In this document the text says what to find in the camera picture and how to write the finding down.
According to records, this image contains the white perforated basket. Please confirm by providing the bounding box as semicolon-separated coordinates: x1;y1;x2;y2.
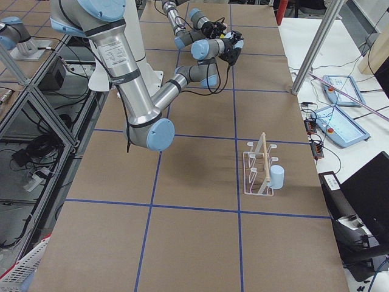
1;235;51;291

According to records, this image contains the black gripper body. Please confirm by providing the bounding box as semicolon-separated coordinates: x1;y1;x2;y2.
201;19;227;39
219;32;239;66

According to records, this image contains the light blue plastic cup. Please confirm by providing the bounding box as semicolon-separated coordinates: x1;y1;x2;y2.
234;40;244;56

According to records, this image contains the near teach pendant tablet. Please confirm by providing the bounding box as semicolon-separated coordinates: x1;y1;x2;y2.
311;105;370;148

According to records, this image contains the red cylinder tube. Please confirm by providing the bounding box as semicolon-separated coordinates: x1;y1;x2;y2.
276;0;289;26

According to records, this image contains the aluminium frame post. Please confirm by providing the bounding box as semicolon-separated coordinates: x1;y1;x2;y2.
291;0;344;95

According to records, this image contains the teach pendant tablet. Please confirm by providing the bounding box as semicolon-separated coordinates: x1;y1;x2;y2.
311;105;370;148
323;75;366;107

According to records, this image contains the white wire cup rack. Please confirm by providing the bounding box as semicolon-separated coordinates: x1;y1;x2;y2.
243;132;279;197

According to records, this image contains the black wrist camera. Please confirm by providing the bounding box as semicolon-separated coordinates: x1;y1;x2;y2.
230;30;243;41

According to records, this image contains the light blue cup on rack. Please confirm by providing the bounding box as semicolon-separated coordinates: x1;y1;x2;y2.
268;165;285;190

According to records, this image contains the far teach pendant tablet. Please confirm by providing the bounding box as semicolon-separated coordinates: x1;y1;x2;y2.
323;75;366;107

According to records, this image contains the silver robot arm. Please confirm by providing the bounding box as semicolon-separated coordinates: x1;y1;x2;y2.
162;1;227;49
50;1;244;151

